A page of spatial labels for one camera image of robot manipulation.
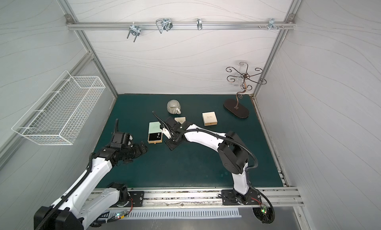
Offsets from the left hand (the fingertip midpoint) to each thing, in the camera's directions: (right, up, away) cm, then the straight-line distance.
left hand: (142, 151), depth 82 cm
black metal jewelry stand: (+58, +26, +32) cm, 71 cm away
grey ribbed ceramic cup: (+13, +26, +29) cm, 41 cm away
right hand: (+14, +4, +4) cm, 15 cm away
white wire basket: (-35, +21, -13) cm, 43 cm away
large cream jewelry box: (+40, +17, +21) cm, 49 cm away
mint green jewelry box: (+3, +7, +14) cm, 16 cm away
